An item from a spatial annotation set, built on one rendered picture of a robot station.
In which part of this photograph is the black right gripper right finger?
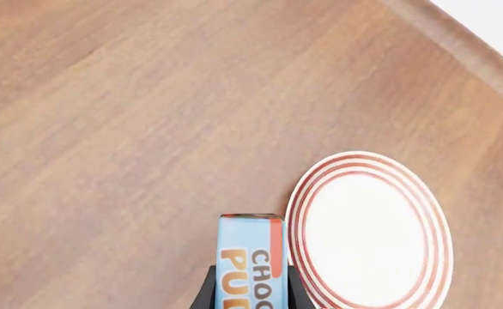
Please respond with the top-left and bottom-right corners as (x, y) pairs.
(286, 265), (318, 309)

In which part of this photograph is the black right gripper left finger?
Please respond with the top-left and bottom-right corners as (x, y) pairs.
(191, 265), (220, 309)

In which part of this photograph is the blue chocolate pudding box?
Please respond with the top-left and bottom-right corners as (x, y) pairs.
(215, 212), (288, 309)

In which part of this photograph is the white plate with red rings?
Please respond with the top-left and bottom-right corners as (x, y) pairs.
(284, 150), (455, 309)

